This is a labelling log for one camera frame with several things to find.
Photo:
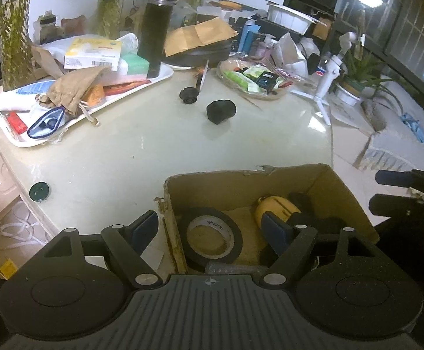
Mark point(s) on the black power adapter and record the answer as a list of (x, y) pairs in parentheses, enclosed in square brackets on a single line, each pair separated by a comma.
[(317, 218)]

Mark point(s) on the black round knob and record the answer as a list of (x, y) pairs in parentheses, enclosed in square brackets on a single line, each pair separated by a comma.
[(188, 95)]

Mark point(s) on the brown cardboard box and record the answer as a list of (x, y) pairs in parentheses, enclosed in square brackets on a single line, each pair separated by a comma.
[(233, 189)]

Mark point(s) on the potted green plant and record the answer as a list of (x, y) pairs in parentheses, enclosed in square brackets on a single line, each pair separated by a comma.
[(361, 76)]

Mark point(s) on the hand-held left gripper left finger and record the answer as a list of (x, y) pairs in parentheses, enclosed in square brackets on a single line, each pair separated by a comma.
[(144, 229)]

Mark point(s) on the grey fringed rug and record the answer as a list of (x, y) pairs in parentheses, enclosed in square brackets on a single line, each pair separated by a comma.
[(397, 146)]

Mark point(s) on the black tape roll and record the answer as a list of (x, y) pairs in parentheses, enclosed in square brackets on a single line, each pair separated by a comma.
[(193, 248)]

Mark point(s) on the woven basket of snack packets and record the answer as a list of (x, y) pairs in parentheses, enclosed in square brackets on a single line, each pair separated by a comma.
[(252, 80)]

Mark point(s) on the white paper square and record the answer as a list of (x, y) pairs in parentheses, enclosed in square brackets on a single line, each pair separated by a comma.
[(153, 260)]

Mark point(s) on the glass vase with green plant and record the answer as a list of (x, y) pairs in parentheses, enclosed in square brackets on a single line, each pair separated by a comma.
[(111, 11)]

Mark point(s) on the yellow and white box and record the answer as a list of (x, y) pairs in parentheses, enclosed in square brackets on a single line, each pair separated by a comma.
[(91, 54)]

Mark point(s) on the blue carton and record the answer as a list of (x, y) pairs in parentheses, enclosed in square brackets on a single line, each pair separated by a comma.
[(250, 36)]

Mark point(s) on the small black rubber block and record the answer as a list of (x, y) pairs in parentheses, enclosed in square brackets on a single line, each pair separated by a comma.
[(221, 111)]

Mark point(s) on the white gimbal tripod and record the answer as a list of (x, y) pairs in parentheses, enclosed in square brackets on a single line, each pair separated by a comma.
[(324, 80)]

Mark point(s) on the brown paper envelope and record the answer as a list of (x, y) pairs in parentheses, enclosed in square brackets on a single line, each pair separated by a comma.
[(197, 35)]

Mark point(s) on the yellow dog-shaped toy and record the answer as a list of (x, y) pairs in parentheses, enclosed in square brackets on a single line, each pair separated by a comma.
[(277, 206)]

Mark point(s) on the pink liquid bottle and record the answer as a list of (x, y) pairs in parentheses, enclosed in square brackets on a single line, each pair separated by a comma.
[(266, 45)]

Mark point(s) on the white and blue tube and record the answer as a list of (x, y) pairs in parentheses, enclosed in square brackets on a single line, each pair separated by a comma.
[(15, 96)]

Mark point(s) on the dark green round cap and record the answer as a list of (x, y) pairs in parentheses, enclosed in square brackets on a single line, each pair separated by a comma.
[(39, 191)]

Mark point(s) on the tall glass vase with stems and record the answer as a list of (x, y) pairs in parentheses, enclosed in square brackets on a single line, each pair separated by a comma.
[(13, 36)]

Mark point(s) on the brown cloth pouch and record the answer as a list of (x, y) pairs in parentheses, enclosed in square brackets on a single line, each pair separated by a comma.
[(73, 87)]

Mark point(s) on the black thermos bottle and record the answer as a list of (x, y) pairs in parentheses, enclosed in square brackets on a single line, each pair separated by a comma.
[(155, 32)]

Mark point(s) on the white plastic tray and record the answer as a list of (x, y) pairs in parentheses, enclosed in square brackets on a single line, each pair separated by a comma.
[(139, 85)]

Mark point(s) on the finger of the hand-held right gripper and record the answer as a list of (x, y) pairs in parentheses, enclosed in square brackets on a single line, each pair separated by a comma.
[(390, 177), (390, 206)]

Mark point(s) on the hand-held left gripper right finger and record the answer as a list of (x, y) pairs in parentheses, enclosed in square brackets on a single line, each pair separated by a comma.
[(273, 233)]

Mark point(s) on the light green box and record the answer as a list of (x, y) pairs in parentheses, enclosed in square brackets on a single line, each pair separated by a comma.
[(135, 65)]

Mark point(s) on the red lighter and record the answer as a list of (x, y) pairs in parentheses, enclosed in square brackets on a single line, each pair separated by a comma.
[(17, 123)]

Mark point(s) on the white plastic bag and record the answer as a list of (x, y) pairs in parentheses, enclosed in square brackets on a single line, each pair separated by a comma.
[(288, 54)]

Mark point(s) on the white plastic container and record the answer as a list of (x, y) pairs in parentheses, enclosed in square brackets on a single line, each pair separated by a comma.
[(288, 16)]

